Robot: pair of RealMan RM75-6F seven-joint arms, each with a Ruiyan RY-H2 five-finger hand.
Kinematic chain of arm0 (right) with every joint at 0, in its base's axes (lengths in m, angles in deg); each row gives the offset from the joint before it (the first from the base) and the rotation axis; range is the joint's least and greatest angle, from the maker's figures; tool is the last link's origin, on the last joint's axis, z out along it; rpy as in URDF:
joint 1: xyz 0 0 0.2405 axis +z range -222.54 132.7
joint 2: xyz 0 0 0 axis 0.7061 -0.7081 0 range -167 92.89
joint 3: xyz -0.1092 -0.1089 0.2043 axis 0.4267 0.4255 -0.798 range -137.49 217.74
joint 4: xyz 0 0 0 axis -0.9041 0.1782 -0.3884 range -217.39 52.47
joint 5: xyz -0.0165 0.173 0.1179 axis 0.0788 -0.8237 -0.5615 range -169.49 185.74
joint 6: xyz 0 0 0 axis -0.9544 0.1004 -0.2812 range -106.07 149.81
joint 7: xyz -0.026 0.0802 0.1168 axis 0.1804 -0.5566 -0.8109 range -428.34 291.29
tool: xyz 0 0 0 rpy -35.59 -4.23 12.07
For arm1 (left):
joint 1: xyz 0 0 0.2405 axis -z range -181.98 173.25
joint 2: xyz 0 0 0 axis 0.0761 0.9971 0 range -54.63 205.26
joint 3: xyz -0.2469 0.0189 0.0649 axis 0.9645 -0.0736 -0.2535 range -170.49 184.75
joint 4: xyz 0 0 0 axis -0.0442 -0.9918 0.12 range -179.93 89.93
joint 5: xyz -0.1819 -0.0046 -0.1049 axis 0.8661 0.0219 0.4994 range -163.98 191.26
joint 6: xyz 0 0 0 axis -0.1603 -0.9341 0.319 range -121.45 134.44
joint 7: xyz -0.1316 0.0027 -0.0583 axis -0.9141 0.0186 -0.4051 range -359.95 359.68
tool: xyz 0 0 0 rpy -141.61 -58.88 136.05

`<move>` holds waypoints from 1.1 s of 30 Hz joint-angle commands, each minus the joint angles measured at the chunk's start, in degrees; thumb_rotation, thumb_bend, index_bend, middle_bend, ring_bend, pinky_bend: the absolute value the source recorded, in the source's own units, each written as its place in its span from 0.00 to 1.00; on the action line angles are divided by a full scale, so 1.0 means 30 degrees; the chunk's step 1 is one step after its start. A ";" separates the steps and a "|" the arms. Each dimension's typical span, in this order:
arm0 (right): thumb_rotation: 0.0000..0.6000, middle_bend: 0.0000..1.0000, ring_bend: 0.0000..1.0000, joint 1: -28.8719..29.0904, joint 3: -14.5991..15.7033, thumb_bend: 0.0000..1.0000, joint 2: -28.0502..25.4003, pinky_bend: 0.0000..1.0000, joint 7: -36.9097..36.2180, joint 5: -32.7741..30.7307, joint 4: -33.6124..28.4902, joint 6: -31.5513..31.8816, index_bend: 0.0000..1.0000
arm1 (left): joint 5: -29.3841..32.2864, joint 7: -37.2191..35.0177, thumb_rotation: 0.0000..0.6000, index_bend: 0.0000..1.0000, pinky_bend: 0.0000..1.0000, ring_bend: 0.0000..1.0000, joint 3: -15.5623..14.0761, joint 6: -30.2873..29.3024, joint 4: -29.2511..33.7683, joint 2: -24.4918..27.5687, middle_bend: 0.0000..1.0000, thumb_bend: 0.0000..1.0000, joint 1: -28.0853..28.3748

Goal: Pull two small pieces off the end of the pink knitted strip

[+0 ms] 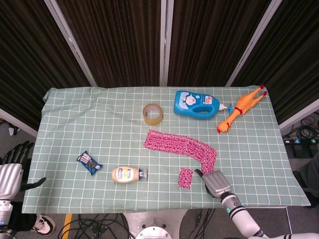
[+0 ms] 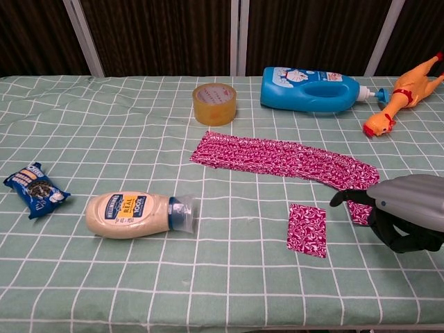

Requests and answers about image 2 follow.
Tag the white aluminium partition post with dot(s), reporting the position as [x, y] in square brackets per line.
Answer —
[240, 38]
[383, 38]
[85, 38]

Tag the orange rubber chicken toy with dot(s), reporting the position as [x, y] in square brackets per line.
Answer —
[406, 93]

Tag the blue Oreo cookie packet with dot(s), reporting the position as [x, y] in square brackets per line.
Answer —
[36, 194]

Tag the Hellmann's mayonnaise squeeze bottle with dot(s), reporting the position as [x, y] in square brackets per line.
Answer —
[128, 216]

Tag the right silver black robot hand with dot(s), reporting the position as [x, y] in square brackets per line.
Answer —
[406, 204]

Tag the small red patterned cloth piece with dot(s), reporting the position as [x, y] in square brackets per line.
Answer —
[307, 230]

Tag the green checked tablecloth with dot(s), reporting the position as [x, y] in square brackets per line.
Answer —
[138, 270]

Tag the blue detergent bottle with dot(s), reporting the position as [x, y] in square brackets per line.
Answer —
[295, 95]

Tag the clear packing tape roll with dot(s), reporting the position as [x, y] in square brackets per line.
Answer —
[215, 111]

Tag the pink knitted cloth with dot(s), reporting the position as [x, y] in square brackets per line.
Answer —
[270, 156]

